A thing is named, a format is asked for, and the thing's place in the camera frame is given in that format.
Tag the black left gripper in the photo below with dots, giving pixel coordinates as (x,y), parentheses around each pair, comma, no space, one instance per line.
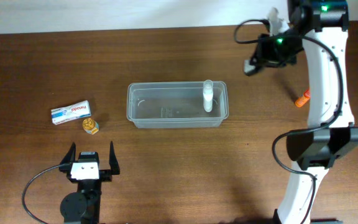
(105,171)

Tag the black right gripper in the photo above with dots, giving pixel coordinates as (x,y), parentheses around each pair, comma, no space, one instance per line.
(260,58)

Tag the orange tube white cap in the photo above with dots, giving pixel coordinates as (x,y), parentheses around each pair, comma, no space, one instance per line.
(303,99)

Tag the white translucent tube bottle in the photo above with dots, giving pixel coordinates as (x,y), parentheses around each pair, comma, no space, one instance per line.
(208,95)

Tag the clear plastic container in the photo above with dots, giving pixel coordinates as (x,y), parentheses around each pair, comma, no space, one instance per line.
(175,105)

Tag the black bottle white cap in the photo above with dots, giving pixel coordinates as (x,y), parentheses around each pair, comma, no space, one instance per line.
(250,70)

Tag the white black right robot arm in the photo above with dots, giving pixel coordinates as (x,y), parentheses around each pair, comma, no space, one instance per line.
(320,30)

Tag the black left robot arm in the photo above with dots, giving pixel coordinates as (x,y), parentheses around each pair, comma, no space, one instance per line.
(83,206)

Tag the gold-lidded balm jar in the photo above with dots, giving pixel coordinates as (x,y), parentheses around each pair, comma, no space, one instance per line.
(90,126)

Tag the white Panadol medicine box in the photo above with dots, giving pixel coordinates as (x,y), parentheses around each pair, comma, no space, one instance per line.
(71,112)

